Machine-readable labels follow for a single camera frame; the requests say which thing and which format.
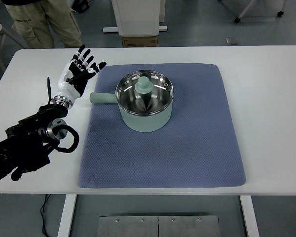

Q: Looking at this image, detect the wheeled chair base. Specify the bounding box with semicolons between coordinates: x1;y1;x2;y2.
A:
222;0;285;24

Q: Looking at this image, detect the left white table leg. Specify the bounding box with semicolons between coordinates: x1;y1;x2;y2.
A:
57;194;77;237

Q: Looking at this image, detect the white table leg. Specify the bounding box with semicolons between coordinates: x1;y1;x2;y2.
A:
240;196;259;237
57;194;77;237

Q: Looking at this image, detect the person in khaki trousers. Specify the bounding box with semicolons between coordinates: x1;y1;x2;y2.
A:
3;0;83;49

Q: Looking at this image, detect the white cabinet pedestal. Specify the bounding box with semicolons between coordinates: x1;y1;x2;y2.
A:
103;0;167;37

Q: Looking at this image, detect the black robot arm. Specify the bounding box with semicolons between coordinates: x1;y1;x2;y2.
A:
0;104;72;181

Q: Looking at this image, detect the green pot with handle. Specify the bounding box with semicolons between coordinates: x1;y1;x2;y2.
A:
89;70;173;132

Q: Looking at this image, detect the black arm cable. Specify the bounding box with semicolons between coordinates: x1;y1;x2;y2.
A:
53;124;80;154

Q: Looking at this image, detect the cardboard box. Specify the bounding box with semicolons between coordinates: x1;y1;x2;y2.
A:
122;36;158;47

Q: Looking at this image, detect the metal base plate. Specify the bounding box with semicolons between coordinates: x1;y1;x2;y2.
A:
97;215;221;237

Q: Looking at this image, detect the metal floor socket plate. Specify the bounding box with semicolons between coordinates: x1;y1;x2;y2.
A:
225;37;240;45

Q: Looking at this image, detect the blue quilted mat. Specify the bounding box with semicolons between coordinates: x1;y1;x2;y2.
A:
78;63;246;189

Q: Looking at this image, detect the right white table leg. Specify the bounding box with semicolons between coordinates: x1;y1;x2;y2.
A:
240;196;259;237

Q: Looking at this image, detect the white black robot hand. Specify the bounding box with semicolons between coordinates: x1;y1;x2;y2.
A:
51;45;107;109

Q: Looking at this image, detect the black floor cable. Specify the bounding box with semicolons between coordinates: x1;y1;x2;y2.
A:
40;194;52;237

